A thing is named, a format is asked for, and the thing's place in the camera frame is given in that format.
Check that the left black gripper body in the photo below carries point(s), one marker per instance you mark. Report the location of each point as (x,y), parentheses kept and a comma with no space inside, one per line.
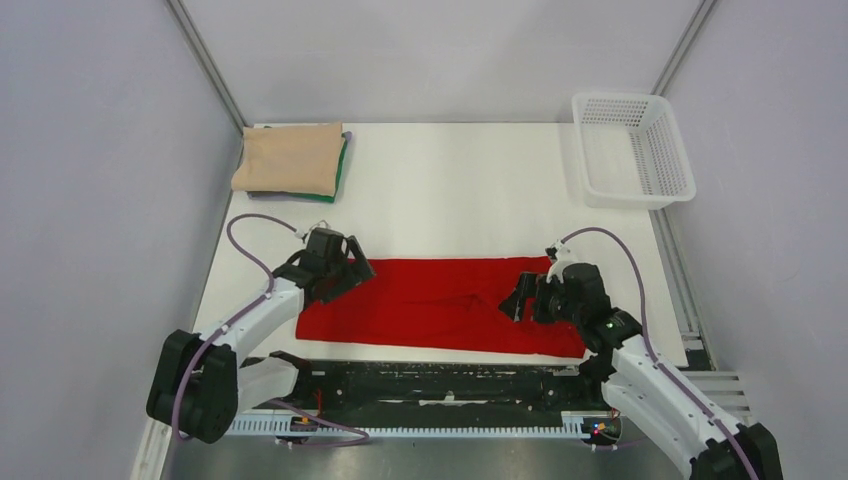
(336,272)

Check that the right aluminium frame post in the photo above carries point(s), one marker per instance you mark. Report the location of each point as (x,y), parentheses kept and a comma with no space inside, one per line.
(691,32)

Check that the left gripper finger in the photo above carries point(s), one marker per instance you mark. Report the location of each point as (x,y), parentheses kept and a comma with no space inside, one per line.
(358,261)
(347,277)

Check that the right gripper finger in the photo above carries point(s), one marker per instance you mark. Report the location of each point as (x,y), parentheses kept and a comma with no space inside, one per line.
(518,304)
(544,290)

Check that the white plastic laundry basket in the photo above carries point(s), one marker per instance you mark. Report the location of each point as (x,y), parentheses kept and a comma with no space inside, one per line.
(630,151)

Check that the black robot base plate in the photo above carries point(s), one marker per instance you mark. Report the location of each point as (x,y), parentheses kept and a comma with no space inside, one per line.
(448,395)

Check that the aluminium frame post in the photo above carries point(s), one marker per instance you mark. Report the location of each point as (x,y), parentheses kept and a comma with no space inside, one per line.
(203,56)
(691,32)

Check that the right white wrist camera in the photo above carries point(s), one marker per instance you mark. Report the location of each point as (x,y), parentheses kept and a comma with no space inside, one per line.
(560,257)

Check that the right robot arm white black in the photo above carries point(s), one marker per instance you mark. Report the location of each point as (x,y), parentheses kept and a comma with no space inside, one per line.
(702,439)

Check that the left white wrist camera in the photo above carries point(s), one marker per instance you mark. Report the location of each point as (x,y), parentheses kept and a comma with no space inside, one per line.
(304,234)

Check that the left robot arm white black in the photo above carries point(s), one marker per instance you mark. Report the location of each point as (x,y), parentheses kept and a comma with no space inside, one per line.
(203,380)

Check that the beige folded t shirt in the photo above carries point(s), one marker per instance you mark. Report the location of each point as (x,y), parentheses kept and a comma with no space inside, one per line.
(293,159)

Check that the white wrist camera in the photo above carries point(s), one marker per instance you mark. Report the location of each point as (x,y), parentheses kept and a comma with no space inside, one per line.
(560,257)
(304,234)

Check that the white slotted cable duct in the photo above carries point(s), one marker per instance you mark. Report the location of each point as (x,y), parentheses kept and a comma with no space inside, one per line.
(282,424)

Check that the green folded t shirt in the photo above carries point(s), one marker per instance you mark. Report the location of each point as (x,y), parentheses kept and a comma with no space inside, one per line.
(330,198)

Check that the red t shirt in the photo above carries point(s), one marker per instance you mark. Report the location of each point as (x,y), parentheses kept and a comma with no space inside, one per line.
(440,303)

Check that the left aluminium frame post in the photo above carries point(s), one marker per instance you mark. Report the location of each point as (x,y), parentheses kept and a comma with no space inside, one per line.
(203,56)

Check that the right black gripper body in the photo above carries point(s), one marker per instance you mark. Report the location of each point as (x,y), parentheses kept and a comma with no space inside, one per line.
(556,308)

